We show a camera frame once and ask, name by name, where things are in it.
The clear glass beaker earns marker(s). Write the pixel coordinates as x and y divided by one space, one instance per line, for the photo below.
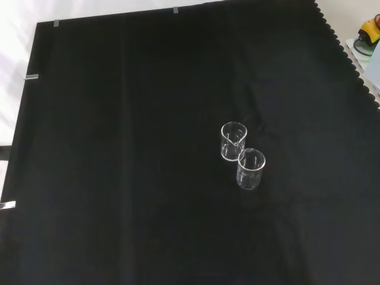
243 178
227 154

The black bench cloth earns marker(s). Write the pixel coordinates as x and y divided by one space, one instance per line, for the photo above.
148 148

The pale board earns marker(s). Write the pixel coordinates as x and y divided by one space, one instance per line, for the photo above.
356 60

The grey blue box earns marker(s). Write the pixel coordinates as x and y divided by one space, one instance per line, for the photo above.
374 65

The yellow stop button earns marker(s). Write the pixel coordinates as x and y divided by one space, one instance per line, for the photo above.
369 28

